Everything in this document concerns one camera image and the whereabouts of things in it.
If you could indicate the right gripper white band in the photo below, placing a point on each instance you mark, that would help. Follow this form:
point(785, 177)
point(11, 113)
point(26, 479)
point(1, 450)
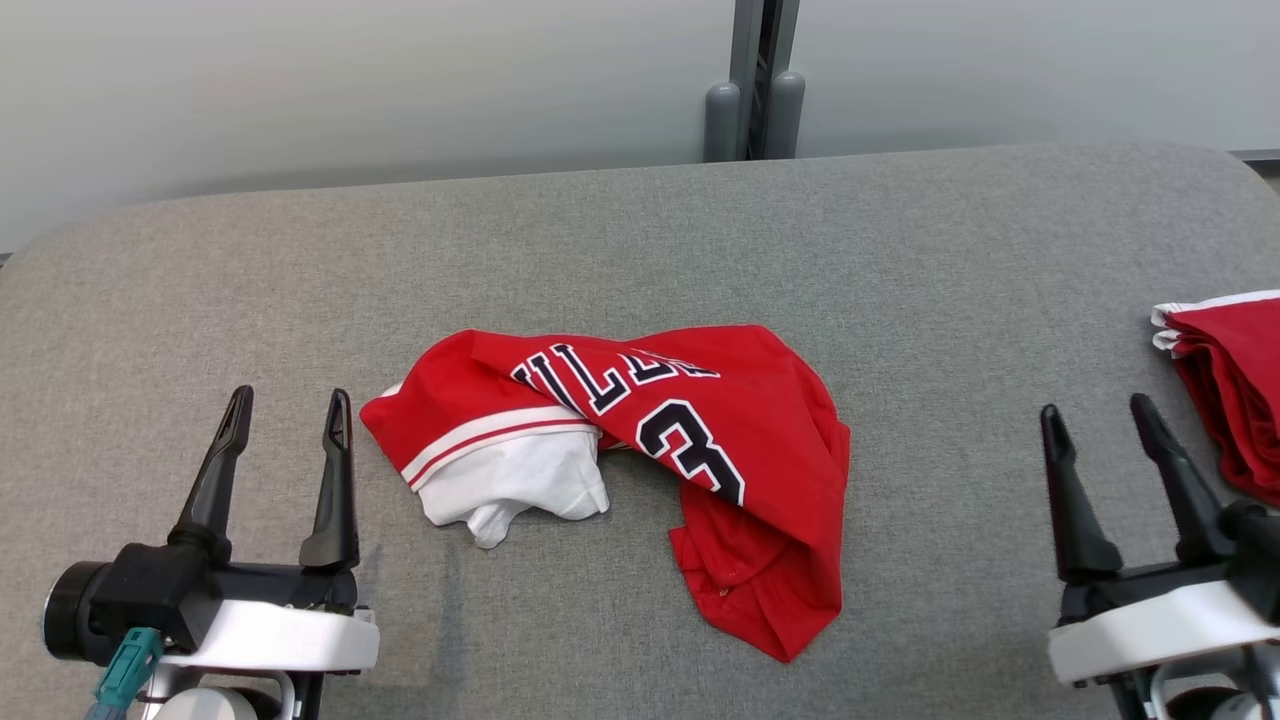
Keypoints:
point(1160, 630)

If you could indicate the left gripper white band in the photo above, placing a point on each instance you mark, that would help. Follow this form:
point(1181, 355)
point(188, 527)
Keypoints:
point(290, 635)

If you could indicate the red and white jersey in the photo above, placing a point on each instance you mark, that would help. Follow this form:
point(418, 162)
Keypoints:
point(1240, 380)
point(760, 420)

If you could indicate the grey skirting strip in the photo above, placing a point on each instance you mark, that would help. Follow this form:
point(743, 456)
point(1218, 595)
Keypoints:
point(1260, 155)

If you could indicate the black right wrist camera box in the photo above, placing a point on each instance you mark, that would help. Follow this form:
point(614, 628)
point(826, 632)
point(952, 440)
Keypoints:
point(1258, 550)

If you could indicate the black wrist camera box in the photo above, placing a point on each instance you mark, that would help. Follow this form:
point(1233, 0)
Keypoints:
point(1258, 550)
point(130, 600)

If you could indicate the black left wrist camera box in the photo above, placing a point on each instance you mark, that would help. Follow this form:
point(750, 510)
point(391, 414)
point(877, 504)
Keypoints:
point(130, 600)

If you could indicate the grey partition frame post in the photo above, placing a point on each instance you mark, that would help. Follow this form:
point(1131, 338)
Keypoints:
point(745, 60)

